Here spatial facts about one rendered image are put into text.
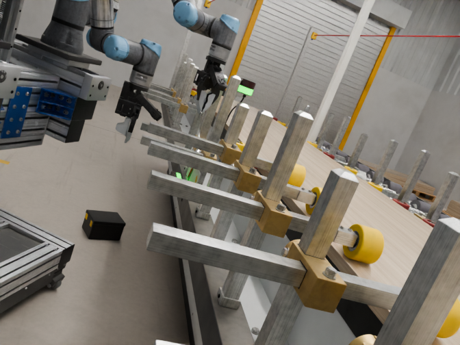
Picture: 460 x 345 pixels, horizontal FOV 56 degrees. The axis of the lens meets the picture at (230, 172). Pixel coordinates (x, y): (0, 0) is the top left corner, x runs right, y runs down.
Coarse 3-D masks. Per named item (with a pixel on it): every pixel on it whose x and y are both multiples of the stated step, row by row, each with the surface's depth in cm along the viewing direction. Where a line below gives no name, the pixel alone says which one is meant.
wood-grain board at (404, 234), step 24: (264, 144) 215; (312, 168) 198; (336, 168) 228; (360, 192) 184; (360, 216) 140; (384, 216) 155; (408, 216) 172; (384, 240) 123; (408, 240) 133; (336, 264) 97; (360, 264) 95; (384, 264) 102; (408, 264) 109; (384, 312) 78; (456, 336) 77
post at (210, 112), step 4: (220, 92) 183; (220, 96) 184; (216, 100) 184; (212, 104) 184; (216, 104) 185; (208, 108) 185; (212, 108) 185; (216, 108) 185; (208, 112) 185; (212, 112) 185; (204, 116) 188; (208, 116) 186; (212, 116) 186; (204, 120) 186; (208, 120) 186; (204, 124) 186; (208, 124) 187; (204, 128) 187; (208, 128) 187; (204, 132) 187; (200, 136) 188; (204, 136) 188
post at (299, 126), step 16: (304, 112) 88; (288, 128) 91; (304, 128) 88; (288, 144) 89; (288, 160) 90; (272, 176) 91; (288, 176) 91; (272, 192) 91; (256, 224) 93; (256, 240) 94; (224, 288) 99; (240, 288) 97
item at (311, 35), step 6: (312, 30) 413; (312, 36) 414; (306, 42) 416; (306, 48) 418; (300, 54) 420; (300, 60) 420; (294, 66) 424; (294, 72) 423; (294, 78) 424; (288, 84) 426; (288, 90) 427; (282, 102) 430; (282, 108) 432; (276, 114) 434
